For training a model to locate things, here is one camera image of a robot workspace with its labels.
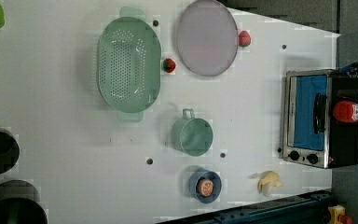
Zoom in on red felt ketchup bottle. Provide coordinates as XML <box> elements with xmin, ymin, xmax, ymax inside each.
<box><xmin>333</xmin><ymin>101</ymin><xmax>358</xmax><ymax>123</ymax></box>

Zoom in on black toaster oven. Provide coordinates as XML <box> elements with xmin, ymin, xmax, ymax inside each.
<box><xmin>280</xmin><ymin>69</ymin><xmax>358</xmax><ymax>169</ymax></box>

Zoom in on green plastic mug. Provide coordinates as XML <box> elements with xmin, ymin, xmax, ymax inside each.
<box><xmin>171</xmin><ymin>108</ymin><xmax>213</xmax><ymax>157</ymax></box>

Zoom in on red strawberry toy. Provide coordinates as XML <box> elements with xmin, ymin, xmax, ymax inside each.
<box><xmin>162</xmin><ymin>58</ymin><xmax>176</xmax><ymax>73</ymax></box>

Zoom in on blue bowl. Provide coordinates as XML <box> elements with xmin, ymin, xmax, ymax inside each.
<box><xmin>188</xmin><ymin>168</ymin><xmax>222</xmax><ymax>203</ymax></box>

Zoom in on lilac round plate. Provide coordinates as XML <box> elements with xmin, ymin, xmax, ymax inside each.
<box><xmin>176</xmin><ymin>0</ymin><xmax>239</xmax><ymax>77</ymax></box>

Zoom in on orange slice toy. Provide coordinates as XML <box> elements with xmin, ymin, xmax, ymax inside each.
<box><xmin>198</xmin><ymin>178</ymin><xmax>213</xmax><ymax>197</ymax></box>

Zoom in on green plastic colander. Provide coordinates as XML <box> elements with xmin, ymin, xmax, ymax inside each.
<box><xmin>97</xmin><ymin>7</ymin><xmax>161</xmax><ymax>122</ymax></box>

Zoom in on pink strawberry toy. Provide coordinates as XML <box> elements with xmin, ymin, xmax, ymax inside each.
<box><xmin>239</xmin><ymin>31</ymin><xmax>252</xmax><ymax>48</ymax></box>

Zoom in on peeled banana toy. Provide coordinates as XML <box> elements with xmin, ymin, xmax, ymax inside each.
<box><xmin>257</xmin><ymin>171</ymin><xmax>283</xmax><ymax>197</ymax></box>

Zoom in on yellow red emergency button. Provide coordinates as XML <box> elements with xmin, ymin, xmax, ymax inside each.
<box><xmin>328</xmin><ymin>205</ymin><xmax>353</xmax><ymax>224</ymax></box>

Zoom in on black round base lower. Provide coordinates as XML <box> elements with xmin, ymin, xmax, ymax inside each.
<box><xmin>0</xmin><ymin>180</ymin><xmax>48</xmax><ymax>224</ymax></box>

